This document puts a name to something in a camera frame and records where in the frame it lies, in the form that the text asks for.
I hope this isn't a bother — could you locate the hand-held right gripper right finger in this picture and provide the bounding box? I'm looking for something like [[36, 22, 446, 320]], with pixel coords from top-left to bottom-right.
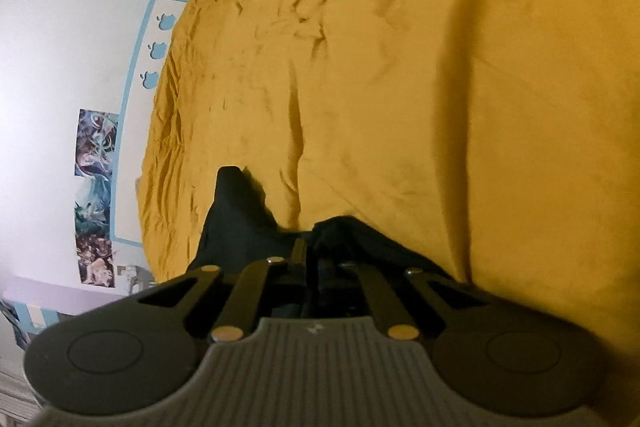
[[341, 261, 489, 342]]

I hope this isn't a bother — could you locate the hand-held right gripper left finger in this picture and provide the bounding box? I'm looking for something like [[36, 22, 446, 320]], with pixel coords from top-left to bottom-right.
[[136, 238, 308, 342]]

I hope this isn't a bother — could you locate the black small garment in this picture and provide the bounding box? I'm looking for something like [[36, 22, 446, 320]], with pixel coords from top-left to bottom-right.
[[186, 165, 457, 325]]

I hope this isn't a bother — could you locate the yellow bed blanket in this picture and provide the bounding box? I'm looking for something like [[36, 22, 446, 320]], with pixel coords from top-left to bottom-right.
[[137, 0, 640, 350]]

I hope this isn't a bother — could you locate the colourful wall poster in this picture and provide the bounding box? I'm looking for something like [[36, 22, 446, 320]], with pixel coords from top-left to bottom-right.
[[74, 176, 115, 239], [75, 234, 117, 286], [75, 108, 121, 178]]

